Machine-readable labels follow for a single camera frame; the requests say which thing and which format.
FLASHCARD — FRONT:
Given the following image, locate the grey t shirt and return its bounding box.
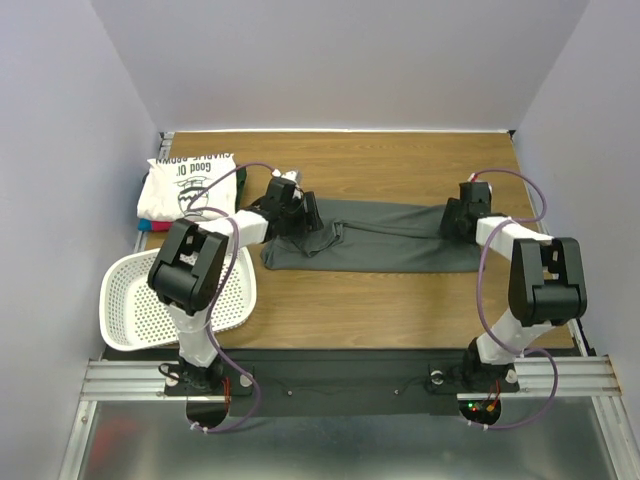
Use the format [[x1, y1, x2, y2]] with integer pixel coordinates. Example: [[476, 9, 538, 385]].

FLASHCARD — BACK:
[[260, 199, 480, 273]]

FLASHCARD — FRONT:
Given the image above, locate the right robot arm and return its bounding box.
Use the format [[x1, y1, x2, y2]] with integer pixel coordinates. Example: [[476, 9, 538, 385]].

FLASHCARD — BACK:
[[440, 180, 587, 390]]

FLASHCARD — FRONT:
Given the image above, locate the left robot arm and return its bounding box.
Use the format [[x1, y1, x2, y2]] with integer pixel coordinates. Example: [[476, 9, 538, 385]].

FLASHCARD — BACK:
[[147, 170, 323, 394]]

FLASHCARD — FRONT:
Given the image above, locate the dark green folded t shirt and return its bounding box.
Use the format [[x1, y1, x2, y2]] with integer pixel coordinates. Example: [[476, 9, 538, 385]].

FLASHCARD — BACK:
[[235, 168, 248, 210]]

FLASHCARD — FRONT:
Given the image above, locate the white printed folded t shirt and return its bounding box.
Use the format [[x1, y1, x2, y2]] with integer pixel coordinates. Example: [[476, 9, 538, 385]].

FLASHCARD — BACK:
[[137, 152, 237, 222]]

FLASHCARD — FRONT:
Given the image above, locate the red folded t shirt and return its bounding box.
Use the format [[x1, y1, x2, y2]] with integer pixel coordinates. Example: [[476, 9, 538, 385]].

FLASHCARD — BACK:
[[148, 221, 173, 232]]

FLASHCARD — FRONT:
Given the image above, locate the teal folded t shirt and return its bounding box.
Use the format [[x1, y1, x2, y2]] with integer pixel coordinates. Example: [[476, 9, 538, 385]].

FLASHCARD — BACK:
[[138, 219, 157, 232]]

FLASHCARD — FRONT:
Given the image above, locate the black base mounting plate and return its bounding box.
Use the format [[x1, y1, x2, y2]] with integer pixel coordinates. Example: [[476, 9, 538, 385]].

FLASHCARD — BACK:
[[158, 349, 519, 419]]

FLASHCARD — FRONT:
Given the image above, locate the white perforated plastic basket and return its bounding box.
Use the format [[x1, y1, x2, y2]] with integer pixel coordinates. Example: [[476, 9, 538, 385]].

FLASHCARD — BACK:
[[99, 248, 257, 351]]

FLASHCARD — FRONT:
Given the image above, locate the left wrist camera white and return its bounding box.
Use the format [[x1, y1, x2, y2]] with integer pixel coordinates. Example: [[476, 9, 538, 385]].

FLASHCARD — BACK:
[[279, 170, 302, 185]]

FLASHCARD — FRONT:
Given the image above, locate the aluminium front rail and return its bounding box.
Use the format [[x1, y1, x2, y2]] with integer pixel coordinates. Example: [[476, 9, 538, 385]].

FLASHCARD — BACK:
[[81, 357, 621, 401]]

